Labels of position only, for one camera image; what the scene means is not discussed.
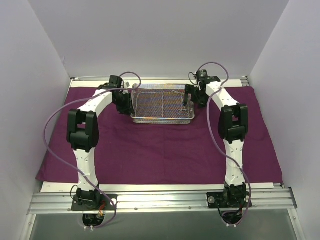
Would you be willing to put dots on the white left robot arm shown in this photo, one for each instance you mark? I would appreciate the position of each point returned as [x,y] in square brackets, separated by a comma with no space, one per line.
[83,132]

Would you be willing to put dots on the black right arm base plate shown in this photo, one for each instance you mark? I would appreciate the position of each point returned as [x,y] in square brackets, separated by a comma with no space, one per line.
[217,200]

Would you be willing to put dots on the steel surgical forceps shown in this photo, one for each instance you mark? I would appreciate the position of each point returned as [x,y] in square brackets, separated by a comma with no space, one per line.
[179,102]

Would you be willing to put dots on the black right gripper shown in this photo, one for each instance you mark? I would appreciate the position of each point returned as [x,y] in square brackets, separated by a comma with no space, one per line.
[189,90]

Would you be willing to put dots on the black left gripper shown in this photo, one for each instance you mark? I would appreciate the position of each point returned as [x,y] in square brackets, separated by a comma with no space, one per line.
[125,104]

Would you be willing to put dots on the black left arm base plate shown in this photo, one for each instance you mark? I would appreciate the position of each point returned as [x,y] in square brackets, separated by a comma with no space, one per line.
[97,202]

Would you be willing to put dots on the wire mesh instrument tray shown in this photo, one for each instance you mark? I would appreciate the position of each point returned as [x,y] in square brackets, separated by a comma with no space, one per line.
[151,105]

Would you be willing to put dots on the purple surgical drape cloth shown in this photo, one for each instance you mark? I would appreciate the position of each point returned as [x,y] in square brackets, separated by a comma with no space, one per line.
[144,154]

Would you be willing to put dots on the steel surgical scissors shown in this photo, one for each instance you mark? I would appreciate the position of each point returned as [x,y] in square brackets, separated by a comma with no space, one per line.
[181,110]

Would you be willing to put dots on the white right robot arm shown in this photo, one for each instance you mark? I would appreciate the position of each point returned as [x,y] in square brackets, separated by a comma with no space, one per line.
[232,128]

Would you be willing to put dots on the aluminium front frame rail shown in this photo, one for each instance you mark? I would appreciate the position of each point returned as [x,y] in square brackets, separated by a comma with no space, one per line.
[161,202]

